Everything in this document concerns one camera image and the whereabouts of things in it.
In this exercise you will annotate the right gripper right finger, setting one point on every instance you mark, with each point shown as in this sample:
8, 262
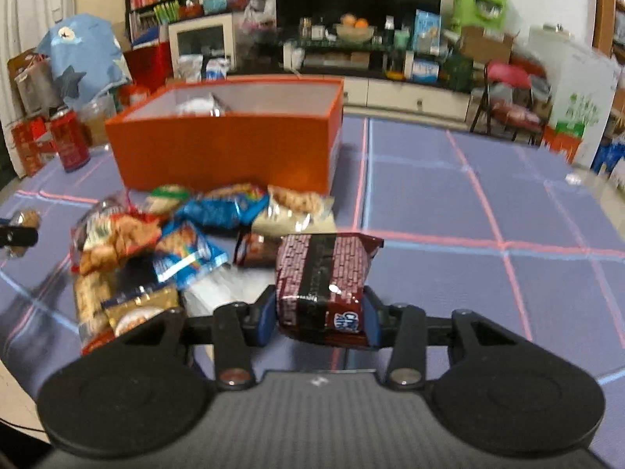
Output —
403, 329

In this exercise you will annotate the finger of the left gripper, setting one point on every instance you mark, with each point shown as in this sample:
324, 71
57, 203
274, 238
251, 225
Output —
18, 237

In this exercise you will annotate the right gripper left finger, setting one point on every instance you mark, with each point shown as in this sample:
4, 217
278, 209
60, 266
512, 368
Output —
237, 329

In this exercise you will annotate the clear bag of nuts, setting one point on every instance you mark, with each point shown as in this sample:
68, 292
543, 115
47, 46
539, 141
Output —
25, 218

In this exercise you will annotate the blue cookie packet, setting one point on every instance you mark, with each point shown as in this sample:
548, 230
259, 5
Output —
184, 254
227, 208

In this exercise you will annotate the dark red cookie packet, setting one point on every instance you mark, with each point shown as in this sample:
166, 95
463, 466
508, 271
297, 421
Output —
320, 285

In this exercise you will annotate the peanut snack bag red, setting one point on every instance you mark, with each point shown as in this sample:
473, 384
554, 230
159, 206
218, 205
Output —
110, 233

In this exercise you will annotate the beige chocolate cookie packet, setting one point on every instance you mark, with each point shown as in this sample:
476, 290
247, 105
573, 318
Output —
292, 212

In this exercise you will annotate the clear rice cracker packet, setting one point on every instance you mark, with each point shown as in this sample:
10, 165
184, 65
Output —
210, 105

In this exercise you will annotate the red soda can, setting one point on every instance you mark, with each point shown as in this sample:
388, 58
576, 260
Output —
69, 138

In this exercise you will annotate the purple plaid tablecloth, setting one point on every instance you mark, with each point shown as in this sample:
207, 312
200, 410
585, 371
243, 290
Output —
467, 222

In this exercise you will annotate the clear plastic jar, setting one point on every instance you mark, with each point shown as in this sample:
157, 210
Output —
93, 117

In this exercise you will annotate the blue star fabric cover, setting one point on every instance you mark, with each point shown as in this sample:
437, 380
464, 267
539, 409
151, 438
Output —
85, 58

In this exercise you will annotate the orange cardboard box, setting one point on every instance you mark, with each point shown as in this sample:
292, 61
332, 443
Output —
282, 130

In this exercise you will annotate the white tv stand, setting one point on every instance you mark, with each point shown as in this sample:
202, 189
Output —
403, 100

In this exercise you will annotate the red folding chair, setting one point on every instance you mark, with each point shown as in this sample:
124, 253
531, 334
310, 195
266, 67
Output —
515, 99

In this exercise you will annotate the white small cabinet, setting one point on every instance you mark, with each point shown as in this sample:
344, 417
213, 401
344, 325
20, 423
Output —
212, 36

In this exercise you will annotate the brown cardboard box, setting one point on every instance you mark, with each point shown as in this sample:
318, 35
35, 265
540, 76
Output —
485, 45

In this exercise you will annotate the fruit bowl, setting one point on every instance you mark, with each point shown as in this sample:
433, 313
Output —
354, 30

